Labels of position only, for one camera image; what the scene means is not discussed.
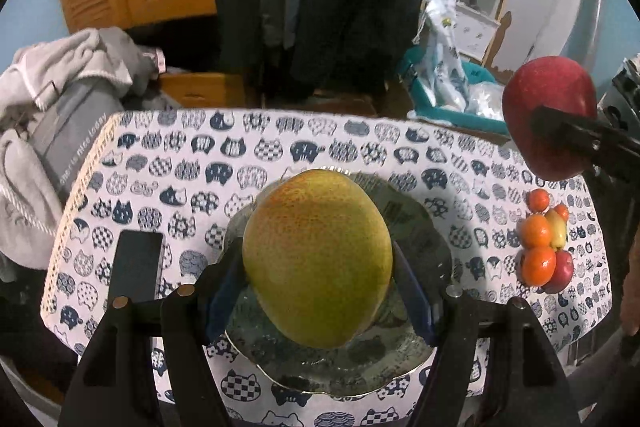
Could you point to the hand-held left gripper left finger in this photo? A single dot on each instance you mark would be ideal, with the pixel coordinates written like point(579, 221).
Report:
point(226, 294)

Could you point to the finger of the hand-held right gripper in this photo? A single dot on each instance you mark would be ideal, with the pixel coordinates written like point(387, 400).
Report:
point(567, 132)

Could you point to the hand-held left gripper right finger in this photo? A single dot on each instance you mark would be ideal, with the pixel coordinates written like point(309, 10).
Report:
point(415, 294)

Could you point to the large red apple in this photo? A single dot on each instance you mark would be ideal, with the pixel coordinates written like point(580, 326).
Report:
point(542, 84)

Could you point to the yellow green mango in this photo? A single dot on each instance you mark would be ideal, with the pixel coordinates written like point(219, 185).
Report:
point(317, 257)

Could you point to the green glass plate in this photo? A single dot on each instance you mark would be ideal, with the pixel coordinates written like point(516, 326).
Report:
point(340, 369)

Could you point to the small red apple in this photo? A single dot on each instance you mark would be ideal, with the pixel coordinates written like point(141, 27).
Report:
point(564, 273)

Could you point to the person's right forearm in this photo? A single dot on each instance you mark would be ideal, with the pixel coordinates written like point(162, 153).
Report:
point(631, 292)

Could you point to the small orange tangerine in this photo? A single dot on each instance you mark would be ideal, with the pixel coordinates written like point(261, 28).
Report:
point(539, 200)
point(563, 212)

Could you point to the clear plastic bag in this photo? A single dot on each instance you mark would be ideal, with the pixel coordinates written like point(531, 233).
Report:
point(485, 99)

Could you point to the yellow pear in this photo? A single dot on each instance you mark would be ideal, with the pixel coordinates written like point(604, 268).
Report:
point(556, 231)

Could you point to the white printed storage box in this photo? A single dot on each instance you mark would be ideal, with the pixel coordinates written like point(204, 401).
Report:
point(477, 29)

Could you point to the teal plastic basket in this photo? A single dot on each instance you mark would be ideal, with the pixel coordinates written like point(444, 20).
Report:
point(425, 99)

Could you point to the printed white plastic bag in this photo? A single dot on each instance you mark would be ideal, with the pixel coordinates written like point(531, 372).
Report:
point(442, 47)

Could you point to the cat print tablecloth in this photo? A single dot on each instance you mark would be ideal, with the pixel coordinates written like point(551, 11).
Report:
point(310, 142)

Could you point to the wooden drawer unit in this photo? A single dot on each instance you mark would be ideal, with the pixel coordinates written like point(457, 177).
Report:
point(205, 89)

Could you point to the dark grey garment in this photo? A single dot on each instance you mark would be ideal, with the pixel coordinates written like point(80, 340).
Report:
point(132, 57)

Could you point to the grey and white clothes pile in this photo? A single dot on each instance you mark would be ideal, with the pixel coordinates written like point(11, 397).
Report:
point(30, 77)

